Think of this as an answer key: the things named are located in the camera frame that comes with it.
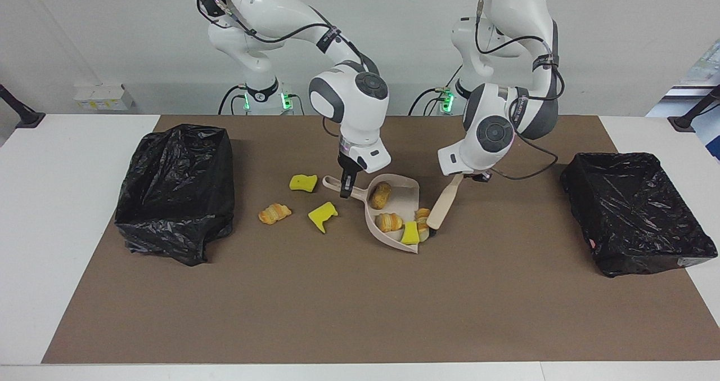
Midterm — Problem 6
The brown oval bread roll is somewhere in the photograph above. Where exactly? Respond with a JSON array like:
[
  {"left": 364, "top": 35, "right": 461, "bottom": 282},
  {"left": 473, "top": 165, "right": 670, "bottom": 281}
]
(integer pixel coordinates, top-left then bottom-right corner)
[{"left": 368, "top": 182, "right": 392, "bottom": 210}]

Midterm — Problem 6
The notched yellow sponge piece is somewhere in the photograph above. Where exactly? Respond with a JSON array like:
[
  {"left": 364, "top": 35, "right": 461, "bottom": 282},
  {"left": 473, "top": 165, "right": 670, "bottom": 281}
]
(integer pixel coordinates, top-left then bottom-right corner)
[{"left": 308, "top": 201, "right": 339, "bottom": 234}]

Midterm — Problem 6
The beige brush with black bristles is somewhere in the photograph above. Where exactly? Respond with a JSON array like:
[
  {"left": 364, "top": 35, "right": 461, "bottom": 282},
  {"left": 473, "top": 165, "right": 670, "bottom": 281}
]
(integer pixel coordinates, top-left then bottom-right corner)
[{"left": 426, "top": 173, "right": 465, "bottom": 236}]

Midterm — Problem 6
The beige plastic dustpan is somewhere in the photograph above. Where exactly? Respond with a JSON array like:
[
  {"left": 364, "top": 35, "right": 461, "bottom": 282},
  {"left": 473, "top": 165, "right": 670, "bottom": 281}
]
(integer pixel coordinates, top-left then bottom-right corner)
[{"left": 322, "top": 173, "right": 421, "bottom": 254}]

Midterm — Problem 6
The small croissant bread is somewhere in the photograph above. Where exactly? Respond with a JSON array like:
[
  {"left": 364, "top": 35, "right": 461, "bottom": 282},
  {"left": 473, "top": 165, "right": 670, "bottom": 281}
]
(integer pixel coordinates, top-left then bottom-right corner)
[
  {"left": 375, "top": 213, "right": 404, "bottom": 233},
  {"left": 258, "top": 203, "right": 293, "bottom": 225}
]

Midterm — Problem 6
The shallow bin with black bag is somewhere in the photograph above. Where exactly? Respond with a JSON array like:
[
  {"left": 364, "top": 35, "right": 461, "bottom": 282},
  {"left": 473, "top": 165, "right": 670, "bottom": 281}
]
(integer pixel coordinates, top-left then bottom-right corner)
[{"left": 560, "top": 152, "right": 719, "bottom": 278}]

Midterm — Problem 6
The tall bin with black bag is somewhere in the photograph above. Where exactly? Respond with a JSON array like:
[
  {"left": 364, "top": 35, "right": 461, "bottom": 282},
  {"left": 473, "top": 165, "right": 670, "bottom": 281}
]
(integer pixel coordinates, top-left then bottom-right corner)
[{"left": 114, "top": 124, "right": 236, "bottom": 267}]

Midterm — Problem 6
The brown table mat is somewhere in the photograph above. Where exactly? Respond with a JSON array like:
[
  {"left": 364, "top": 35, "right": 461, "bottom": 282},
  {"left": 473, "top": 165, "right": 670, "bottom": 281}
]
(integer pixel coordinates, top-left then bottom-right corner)
[{"left": 41, "top": 115, "right": 720, "bottom": 365}]

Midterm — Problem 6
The black stand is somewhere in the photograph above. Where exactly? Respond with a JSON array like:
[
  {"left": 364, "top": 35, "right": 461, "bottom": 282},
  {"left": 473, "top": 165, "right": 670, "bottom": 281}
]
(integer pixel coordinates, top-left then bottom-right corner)
[
  {"left": 0, "top": 84, "right": 46, "bottom": 129},
  {"left": 668, "top": 86, "right": 720, "bottom": 133}
]

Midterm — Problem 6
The white box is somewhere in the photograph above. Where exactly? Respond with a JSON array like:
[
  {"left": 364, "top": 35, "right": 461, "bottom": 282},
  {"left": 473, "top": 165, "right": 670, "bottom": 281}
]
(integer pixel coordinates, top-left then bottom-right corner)
[{"left": 73, "top": 84, "right": 134, "bottom": 111}]

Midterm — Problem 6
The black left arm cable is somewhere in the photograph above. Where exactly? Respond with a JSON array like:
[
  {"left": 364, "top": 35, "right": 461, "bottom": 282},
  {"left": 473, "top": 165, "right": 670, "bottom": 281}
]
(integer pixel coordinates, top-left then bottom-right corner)
[{"left": 475, "top": 0, "right": 565, "bottom": 180}]

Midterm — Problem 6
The black left base cable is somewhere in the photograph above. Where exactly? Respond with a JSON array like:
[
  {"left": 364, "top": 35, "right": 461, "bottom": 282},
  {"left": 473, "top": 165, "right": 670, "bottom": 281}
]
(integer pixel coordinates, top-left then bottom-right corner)
[{"left": 408, "top": 63, "right": 465, "bottom": 116}]

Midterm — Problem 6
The black base cable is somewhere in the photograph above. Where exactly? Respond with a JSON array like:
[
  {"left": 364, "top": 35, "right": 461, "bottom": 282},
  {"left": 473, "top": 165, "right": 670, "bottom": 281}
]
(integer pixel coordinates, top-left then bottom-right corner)
[
  {"left": 218, "top": 84, "right": 305, "bottom": 116},
  {"left": 408, "top": 63, "right": 465, "bottom": 116}
]

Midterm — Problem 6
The black right base cable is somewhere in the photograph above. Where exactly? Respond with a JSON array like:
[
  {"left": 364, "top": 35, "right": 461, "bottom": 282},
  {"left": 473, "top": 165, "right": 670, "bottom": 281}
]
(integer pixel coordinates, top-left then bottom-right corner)
[{"left": 218, "top": 84, "right": 305, "bottom": 116}]

